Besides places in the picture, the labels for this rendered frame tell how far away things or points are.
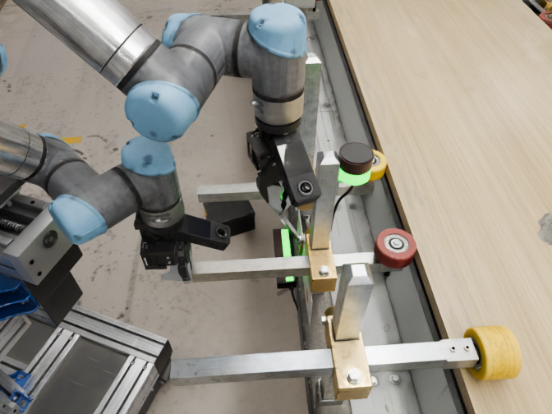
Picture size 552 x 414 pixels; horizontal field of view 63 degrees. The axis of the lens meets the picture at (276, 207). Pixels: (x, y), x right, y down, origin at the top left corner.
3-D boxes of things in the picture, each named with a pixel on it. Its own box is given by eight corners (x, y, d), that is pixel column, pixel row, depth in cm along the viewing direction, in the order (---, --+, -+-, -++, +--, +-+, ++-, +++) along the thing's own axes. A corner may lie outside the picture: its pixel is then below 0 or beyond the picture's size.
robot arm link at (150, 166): (103, 148, 67) (151, 123, 71) (121, 199, 75) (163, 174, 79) (133, 173, 63) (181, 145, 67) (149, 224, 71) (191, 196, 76)
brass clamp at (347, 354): (331, 401, 67) (334, 388, 64) (319, 319, 77) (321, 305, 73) (371, 398, 68) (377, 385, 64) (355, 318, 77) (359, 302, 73)
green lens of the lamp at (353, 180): (338, 186, 78) (340, 177, 76) (333, 163, 82) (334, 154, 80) (373, 184, 78) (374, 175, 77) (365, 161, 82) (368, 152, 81)
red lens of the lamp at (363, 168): (340, 175, 76) (342, 166, 75) (334, 152, 80) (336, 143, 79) (375, 173, 76) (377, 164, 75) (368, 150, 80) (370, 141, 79)
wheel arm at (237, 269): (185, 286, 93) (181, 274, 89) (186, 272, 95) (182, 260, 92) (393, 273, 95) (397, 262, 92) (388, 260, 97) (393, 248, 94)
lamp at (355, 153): (329, 244, 90) (341, 164, 75) (326, 223, 94) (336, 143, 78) (358, 242, 91) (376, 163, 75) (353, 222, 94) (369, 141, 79)
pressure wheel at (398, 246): (372, 291, 95) (381, 259, 86) (364, 259, 100) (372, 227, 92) (409, 288, 95) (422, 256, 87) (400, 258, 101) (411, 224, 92)
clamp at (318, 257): (310, 292, 92) (312, 279, 88) (303, 241, 101) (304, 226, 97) (338, 291, 92) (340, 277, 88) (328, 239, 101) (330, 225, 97)
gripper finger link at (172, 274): (166, 282, 94) (158, 256, 87) (194, 281, 94) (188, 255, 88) (164, 295, 92) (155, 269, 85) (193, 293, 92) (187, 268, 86)
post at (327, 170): (305, 308, 110) (319, 161, 75) (304, 296, 113) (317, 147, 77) (319, 307, 111) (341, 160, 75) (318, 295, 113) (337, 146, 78)
